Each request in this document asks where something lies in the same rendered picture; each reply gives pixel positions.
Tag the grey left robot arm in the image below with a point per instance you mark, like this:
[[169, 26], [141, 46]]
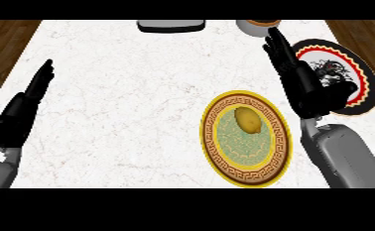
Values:
[[7, 167]]

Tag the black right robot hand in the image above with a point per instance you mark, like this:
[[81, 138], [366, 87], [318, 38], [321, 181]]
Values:
[[304, 86]]

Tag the black red white plate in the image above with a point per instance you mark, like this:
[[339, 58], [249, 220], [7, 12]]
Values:
[[342, 65]]

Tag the yellow brown patterned plate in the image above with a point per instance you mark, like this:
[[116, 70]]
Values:
[[246, 138]]

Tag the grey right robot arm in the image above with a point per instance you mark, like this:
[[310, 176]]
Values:
[[339, 157]]

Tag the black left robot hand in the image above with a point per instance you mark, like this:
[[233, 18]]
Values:
[[20, 113]]

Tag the grey flat appliance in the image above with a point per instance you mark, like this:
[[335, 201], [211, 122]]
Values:
[[171, 25]]

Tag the grey round pot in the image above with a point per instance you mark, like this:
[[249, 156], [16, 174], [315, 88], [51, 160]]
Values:
[[258, 26]]

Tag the yellow lemon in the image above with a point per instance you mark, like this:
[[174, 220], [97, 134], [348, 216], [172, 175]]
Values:
[[249, 119]]

